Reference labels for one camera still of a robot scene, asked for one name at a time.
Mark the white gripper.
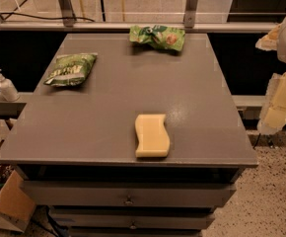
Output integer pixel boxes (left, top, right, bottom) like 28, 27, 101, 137
255, 17, 286, 135

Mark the yellow wavy sponge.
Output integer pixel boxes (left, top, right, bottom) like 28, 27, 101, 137
135, 114, 170, 158

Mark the light green snack bag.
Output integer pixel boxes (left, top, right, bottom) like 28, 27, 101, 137
129, 25, 185, 51

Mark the green jalapeno chip bag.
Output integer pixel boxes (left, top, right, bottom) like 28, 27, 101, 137
43, 53, 98, 87

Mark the grey drawer cabinet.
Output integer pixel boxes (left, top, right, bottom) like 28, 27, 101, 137
0, 34, 257, 237

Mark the drawer with knob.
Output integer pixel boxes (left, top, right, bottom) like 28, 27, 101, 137
50, 209, 215, 230
20, 181, 236, 207

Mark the top drawer with knob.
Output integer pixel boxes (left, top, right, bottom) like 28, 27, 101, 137
20, 181, 236, 207

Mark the white pump bottle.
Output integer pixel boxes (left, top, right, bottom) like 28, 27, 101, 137
0, 69, 20, 102

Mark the cardboard box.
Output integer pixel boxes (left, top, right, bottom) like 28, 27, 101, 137
0, 171, 36, 232

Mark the black cable on floor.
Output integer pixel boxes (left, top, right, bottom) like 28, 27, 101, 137
0, 11, 96, 23

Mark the metal railing frame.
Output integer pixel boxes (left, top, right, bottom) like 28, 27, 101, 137
0, 0, 286, 33

